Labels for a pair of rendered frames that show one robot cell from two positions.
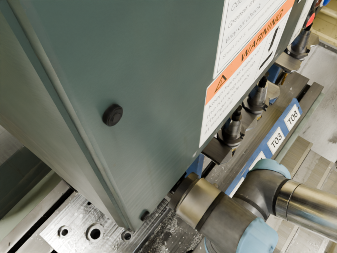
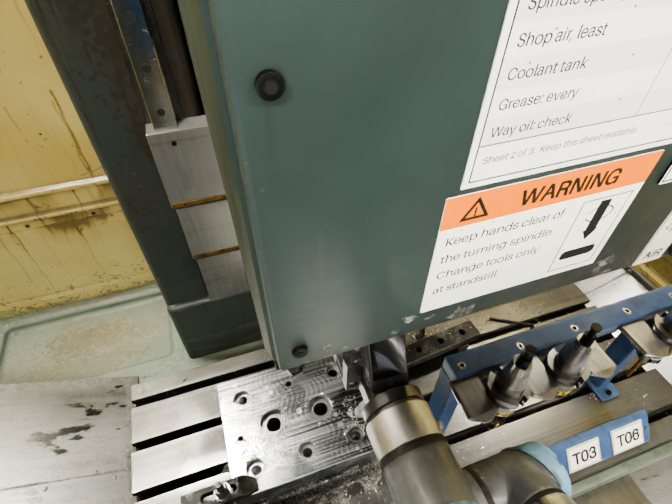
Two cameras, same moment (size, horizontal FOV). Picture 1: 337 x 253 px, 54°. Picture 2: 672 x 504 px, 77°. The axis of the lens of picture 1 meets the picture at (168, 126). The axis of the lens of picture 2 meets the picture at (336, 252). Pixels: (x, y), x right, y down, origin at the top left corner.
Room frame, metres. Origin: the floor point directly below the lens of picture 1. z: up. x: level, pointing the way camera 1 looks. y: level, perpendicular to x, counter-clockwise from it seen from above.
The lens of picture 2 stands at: (-0.04, -0.07, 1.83)
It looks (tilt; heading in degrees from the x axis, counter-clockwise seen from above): 46 degrees down; 31
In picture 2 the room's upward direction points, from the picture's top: straight up
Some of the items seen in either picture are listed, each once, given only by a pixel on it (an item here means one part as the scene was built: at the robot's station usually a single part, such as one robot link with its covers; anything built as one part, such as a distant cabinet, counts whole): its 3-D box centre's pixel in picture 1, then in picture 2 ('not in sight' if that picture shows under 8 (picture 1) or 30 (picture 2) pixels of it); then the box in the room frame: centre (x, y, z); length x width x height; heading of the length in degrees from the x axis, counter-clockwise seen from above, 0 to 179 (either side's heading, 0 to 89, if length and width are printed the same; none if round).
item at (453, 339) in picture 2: not in sight; (428, 352); (0.54, 0.01, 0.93); 0.26 x 0.05 x 0.06; 144
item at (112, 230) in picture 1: (108, 220); (297, 419); (0.24, 0.18, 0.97); 0.29 x 0.23 x 0.05; 139
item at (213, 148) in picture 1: (217, 151); (475, 400); (0.32, -0.11, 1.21); 0.07 x 0.05 x 0.01; 49
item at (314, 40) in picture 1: (306, 38); not in sight; (0.65, -0.40, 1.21); 0.07 x 0.05 x 0.01; 49
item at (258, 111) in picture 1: (255, 103); (565, 368); (0.44, -0.22, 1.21); 0.06 x 0.06 x 0.03
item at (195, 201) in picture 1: (198, 200); (405, 428); (0.16, -0.04, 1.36); 0.08 x 0.05 x 0.08; 139
